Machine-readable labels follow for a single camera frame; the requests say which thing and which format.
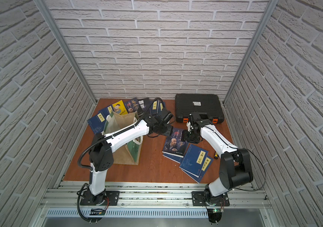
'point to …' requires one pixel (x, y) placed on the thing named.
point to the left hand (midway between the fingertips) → (172, 130)
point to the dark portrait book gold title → (131, 105)
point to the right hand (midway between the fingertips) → (187, 140)
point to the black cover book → (143, 104)
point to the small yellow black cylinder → (216, 156)
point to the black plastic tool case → (208, 106)
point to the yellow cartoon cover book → (119, 108)
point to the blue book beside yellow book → (108, 110)
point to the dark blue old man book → (174, 145)
